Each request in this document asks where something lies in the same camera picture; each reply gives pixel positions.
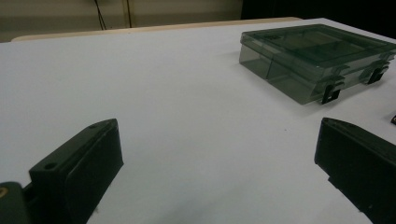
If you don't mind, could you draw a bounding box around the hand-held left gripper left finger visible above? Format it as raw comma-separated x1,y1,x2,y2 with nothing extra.
28,118,124,224

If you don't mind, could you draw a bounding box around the clear grey compartment box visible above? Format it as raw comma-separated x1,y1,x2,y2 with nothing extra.
238,23,396,105

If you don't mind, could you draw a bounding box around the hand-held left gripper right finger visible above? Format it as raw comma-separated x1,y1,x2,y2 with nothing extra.
314,117,396,224

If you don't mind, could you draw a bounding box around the white table cover sheet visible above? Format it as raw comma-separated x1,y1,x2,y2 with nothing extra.
0,18,396,224

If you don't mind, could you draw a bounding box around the wooden table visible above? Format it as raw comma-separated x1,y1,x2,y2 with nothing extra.
10,17,303,43

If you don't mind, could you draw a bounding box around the black wall cable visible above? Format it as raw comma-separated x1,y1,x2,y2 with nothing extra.
93,0,108,31

